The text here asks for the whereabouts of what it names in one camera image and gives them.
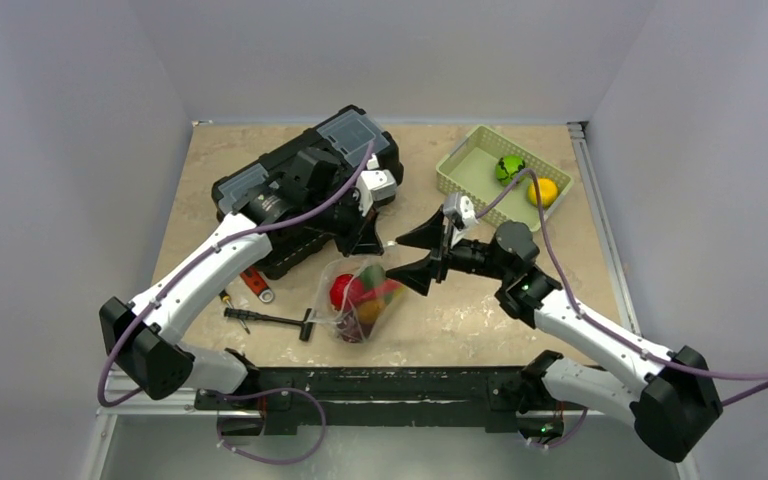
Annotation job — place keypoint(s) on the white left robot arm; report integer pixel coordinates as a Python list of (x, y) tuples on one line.
[(143, 337)]

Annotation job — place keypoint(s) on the yellow black screwdriver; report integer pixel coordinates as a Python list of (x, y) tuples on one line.
[(231, 311)]

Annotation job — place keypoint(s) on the green toy ball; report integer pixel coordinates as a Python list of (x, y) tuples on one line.
[(507, 168)]

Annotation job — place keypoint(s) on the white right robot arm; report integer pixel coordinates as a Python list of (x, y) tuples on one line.
[(668, 397)]

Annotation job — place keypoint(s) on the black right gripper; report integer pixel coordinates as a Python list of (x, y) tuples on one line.
[(440, 251)]

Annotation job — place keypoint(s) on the green toy pepper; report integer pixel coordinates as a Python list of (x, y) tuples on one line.
[(372, 276)]

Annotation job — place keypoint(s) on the red adjustable wrench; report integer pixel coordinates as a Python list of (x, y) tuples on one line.
[(257, 285)]

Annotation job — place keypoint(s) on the clear zip top bag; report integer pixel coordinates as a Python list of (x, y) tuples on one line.
[(323, 312)]

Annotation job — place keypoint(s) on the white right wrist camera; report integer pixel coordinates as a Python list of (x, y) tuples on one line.
[(458, 212)]

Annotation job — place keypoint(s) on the red toy apple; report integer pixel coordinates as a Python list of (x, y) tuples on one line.
[(344, 291)]

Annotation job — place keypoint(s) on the dark red toy fruit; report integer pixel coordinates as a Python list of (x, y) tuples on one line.
[(349, 329)]

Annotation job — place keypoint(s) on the black rubber mallet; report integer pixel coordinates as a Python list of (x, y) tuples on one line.
[(305, 324)]

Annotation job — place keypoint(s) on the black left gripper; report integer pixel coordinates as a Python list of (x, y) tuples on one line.
[(361, 236)]

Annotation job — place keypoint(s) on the green plastic basket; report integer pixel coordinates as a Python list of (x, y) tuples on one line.
[(472, 169)]

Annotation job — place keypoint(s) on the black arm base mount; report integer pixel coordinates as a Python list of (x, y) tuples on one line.
[(497, 399)]

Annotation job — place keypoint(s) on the yellow toy lemon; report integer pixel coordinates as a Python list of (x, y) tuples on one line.
[(544, 192)]

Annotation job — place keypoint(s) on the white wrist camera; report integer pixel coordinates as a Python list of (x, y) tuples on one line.
[(374, 185), (458, 212)]

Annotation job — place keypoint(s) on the orange toy fruit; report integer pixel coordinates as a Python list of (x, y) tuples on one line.
[(369, 311)]

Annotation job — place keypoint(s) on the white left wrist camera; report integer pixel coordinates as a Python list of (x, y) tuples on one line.
[(374, 185)]

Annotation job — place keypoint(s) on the black plastic toolbox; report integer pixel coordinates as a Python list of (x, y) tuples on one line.
[(258, 179)]

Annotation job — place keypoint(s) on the red toy chili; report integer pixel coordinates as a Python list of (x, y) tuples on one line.
[(385, 291)]

